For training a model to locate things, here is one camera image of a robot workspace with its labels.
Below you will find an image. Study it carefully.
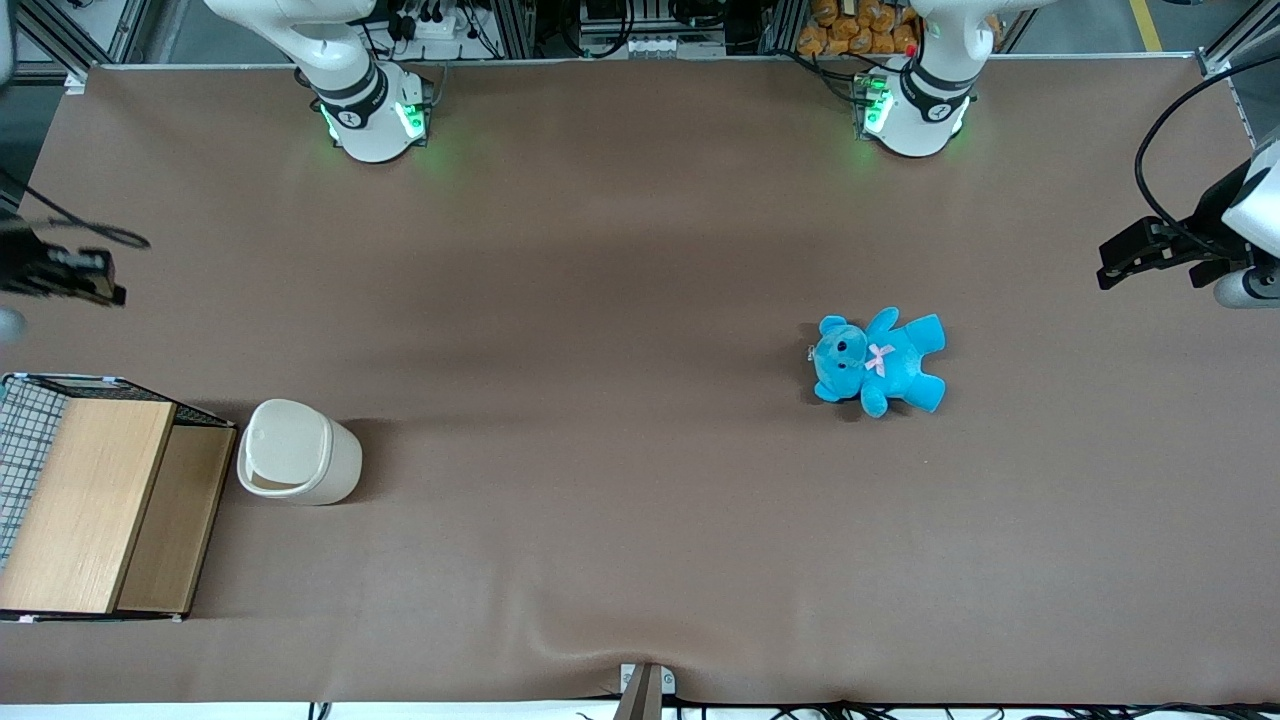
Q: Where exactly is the aluminium frame profile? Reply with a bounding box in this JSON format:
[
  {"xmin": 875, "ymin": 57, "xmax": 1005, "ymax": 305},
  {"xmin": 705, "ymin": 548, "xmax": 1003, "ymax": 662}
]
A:
[
  {"xmin": 0, "ymin": 0, "xmax": 151, "ymax": 81},
  {"xmin": 1197, "ymin": 0, "xmax": 1280, "ymax": 76}
]

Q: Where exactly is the orange plush toys pile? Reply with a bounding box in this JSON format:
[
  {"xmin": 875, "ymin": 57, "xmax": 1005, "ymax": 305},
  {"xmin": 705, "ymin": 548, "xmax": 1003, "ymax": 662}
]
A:
[{"xmin": 797, "ymin": 0, "xmax": 1003, "ymax": 56}]

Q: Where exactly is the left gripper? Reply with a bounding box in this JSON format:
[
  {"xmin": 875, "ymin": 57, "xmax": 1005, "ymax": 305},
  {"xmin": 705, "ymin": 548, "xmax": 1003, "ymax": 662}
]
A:
[{"xmin": 1097, "ymin": 135, "xmax": 1280, "ymax": 291}]

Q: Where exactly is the brown table cloth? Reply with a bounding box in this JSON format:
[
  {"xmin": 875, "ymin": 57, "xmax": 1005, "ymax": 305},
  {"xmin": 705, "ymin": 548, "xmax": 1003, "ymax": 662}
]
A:
[{"xmin": 0, "ymin": 58, "xmax": 1280, "ymax": 706}]

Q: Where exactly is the wooden shelf wire rack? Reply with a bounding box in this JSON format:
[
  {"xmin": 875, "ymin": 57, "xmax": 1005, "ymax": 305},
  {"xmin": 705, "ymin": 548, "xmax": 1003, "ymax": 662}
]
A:
[{"xmin": 0, "ymin": 373, "xmax": 238, "ymax": 623}]

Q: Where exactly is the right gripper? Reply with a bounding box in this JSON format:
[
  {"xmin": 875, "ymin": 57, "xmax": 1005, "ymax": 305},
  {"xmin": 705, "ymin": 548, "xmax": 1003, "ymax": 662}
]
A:
[{"xmin": 0, "ymin": 222, "xmax": 127, "ymax": 306}]

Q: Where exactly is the cream swing trash can lid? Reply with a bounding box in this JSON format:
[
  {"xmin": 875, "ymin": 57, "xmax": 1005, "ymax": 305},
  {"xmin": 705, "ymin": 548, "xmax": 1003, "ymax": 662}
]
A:
[{"xmin": 245, "ymin": 399, "xmax": 334, "ymax": 491}]

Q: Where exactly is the blue teddy bear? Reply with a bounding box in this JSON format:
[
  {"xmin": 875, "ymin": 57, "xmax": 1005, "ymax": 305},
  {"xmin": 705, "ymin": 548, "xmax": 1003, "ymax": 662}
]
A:
[{"xmin": 808, "ymin": 307, "xmax": 947, "ymax": 419}]

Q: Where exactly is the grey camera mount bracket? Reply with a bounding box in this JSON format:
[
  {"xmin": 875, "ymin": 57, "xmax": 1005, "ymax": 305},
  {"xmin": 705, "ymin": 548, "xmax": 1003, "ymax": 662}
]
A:
[{"xmin": 620, "ymin": 662, "xmax": 676, "ymax": 720}]

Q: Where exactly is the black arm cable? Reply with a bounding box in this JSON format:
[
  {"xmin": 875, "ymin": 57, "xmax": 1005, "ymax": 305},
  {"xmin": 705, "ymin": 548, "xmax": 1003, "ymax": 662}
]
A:
[
  {"xmin": 1135, "ymin": 55, "xmax": 1280, "ymax": 251},
  {"xmin": 0, "ymin": 170, "xmax": 151, "ymax": 251}
]

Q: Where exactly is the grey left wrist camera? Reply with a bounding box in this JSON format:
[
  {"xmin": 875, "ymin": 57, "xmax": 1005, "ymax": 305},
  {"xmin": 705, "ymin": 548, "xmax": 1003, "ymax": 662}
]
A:
[{"xmin": 1213, "ymin": 265, "xmax": 1280, "ymax": 309}]

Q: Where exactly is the cream round trash can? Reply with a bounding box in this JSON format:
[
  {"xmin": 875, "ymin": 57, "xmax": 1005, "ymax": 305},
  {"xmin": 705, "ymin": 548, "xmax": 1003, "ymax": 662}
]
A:
[{"xmin": 237, "ymin": 399, "xmax": 364, "ymax": 506}]

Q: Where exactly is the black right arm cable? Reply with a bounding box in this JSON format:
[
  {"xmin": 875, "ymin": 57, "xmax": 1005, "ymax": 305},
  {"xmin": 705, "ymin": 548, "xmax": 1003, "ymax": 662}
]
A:
[{"xmin": 0, "ymin": 170, "xmax": 151, "ymax": 251}]

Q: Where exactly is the white power strip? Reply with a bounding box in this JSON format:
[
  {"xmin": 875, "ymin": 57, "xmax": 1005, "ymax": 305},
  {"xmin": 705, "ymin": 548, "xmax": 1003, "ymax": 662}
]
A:
[{"xmin": 398, "ymin": 8, "xmax": 483, "ymax": 41}]

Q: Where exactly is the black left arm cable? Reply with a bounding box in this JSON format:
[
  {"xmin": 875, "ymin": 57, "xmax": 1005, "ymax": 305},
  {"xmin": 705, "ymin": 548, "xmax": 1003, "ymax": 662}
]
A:
[{"xmin": 1135, "ymin": 55, "xmax": 1280, "ymax": 251}]

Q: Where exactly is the light wooden shelf board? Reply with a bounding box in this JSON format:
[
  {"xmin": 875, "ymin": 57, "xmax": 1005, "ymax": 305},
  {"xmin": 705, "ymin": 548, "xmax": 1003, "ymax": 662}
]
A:
[{"xmin": 0, "ymin": 398, "xmax": 178, "ymax": 614}]

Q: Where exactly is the dark wooden shelf board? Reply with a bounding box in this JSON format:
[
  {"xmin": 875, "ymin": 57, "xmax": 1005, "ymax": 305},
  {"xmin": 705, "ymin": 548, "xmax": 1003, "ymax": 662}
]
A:
[{"xmin": 115, "ymin": 425, "xmax": 238, "ymax": 614}]

